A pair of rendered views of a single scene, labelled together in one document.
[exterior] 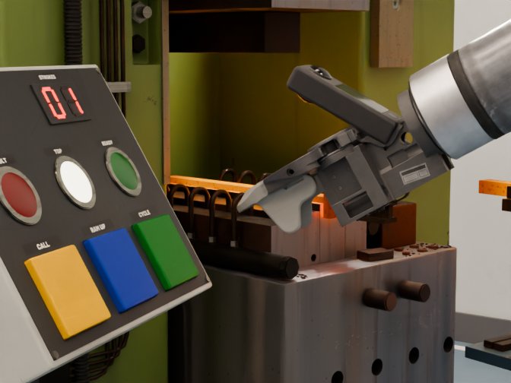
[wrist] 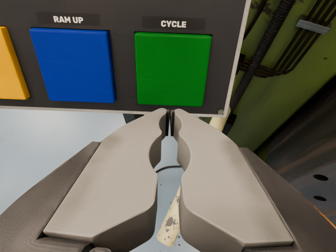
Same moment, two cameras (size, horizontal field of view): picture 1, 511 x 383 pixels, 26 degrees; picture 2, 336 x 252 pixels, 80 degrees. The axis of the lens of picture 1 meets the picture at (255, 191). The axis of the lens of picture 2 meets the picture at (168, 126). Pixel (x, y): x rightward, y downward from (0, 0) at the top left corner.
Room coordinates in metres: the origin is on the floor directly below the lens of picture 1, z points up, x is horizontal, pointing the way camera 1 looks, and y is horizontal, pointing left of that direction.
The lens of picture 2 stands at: (1.08, -0.05, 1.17)
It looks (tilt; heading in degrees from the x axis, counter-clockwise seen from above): 61 degrees down; 69
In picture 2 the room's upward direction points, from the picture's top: 3 degrees clockwise
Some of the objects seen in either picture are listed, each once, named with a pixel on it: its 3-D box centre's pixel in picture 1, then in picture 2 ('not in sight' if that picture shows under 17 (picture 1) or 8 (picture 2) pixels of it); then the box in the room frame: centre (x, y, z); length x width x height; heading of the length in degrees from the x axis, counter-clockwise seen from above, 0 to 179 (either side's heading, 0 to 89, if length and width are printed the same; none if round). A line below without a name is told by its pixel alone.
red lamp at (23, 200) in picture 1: (18, 195); not in sight; (0.97, 0.21, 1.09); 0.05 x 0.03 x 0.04; 134
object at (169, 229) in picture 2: not in sight; (199, 163); (1.23, 0.09, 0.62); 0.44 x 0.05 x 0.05; 44
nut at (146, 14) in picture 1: (140, 27); not in sight; (1.51, 0.16, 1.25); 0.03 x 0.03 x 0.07; 44
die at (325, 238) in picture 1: (220, 217); not in sight; (1.69, 0.05, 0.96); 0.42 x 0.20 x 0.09; 44
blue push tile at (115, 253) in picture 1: (119, 270); (78, 67); (1.04, 0.13, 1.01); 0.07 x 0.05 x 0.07; 159
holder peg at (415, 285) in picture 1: (414, 291); not in sight; (1.56, -0.23, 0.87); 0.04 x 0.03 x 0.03; 44
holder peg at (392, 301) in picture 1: (380, 299); not in sight; (1.51, -0.17, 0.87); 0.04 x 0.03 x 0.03; 44
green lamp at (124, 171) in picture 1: (123, 171); not in sight; (1.15, 0.14, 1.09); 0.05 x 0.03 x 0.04; 134
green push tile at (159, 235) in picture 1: (163, 252); (171, 71); (1.14, 0.10, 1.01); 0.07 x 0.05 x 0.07; 159
